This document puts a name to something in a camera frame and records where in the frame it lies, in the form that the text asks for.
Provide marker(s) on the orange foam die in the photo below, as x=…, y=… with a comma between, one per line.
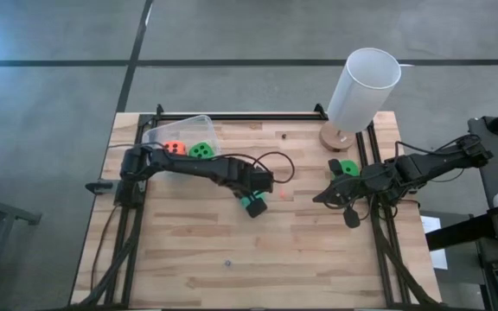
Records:
x=175, y=148

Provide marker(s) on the green foam die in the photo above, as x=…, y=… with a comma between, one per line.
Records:
x=350, y=168
x=201, y=151

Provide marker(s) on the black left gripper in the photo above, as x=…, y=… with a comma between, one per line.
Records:
x=257, y=208

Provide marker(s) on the clear plastic container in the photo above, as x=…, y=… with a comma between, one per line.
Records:
x=180, y=129

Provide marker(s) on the black aluminium table frame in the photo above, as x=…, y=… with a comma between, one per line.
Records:
x=270, y=116

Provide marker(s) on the black diagonal beam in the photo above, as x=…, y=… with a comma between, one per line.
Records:
x=461, y=231

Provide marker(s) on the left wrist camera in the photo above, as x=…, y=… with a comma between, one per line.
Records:
x=262, y=180

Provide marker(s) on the white paper sheet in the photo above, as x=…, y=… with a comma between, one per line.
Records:
x=430, y=224

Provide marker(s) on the white cylinder lamp, wooden base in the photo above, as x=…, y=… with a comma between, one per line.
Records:
x=361, y=95

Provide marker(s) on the grey metal stand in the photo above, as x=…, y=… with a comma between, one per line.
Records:
x=11, y=212

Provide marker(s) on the teal foam die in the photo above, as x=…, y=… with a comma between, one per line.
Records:
x=244, y=202

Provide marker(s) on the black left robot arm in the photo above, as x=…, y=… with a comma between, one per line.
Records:
x=197, y=166

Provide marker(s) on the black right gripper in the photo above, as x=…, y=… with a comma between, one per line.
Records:
x=368, y=183

